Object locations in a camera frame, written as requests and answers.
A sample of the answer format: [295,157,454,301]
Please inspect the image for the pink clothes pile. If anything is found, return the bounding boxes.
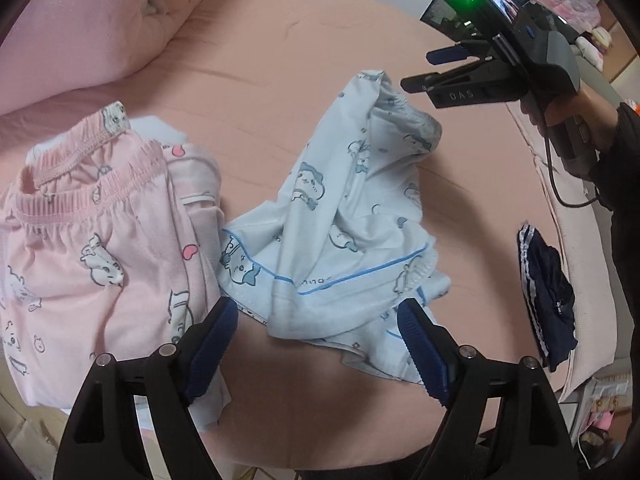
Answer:
[1,102,224,411]

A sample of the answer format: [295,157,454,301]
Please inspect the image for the rolled pink quilt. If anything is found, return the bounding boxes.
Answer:
[1,0,202,114]

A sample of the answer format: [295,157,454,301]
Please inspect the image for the navy striped shorts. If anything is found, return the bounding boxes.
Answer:
[516,222,578,373]

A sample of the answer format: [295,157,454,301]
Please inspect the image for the light blue cartoon pajama garment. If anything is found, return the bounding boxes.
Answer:
[217,70,450,382]

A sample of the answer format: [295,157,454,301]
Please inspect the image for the person's dark sleeved forearm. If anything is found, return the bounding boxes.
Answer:
[591,103,640,454]

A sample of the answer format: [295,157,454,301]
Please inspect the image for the near pink-grey pillow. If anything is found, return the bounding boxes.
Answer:
[506,103,634,400]

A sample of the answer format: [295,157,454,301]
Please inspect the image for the pink bed sheet mattress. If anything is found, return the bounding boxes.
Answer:
[1,0,559,469]

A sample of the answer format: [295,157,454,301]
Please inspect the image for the person's right hand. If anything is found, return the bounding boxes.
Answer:
[521,86,618,153]

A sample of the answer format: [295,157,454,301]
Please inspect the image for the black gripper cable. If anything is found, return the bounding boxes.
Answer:
[543,134,601,209]

